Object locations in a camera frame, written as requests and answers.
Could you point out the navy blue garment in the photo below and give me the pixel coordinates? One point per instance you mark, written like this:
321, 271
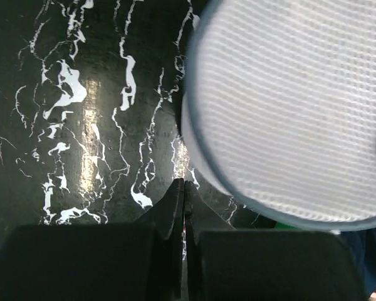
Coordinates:
362, 245

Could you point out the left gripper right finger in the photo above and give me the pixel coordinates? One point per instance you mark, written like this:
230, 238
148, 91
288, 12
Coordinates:
199, 216

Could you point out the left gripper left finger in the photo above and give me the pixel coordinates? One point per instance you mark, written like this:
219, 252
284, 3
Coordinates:
167, 214

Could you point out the green plastic bin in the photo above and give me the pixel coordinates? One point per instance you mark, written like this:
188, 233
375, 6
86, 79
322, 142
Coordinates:
282, 226

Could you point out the white mesh laundry bag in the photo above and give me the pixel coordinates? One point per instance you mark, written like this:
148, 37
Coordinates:
279, 109

